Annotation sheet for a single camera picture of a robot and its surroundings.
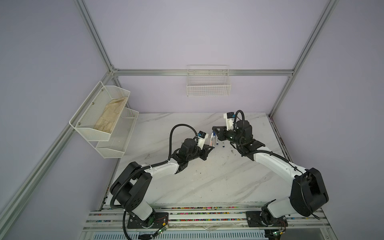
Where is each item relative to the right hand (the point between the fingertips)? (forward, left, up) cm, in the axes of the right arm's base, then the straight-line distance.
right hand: (212, 127), depth 80 cm
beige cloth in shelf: (+4, +56, +6) cm, 56 cm away
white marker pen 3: (+5, -9, -24) cm, 26 cm away
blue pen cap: (-2, -1, -2) cm, 3 cm away
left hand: (-6, 0, -10) cm, 12 cm away
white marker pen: (-4, 0, -6) cm, 7 cm away
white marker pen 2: (+6, -5, -24) cm, 25 cm away
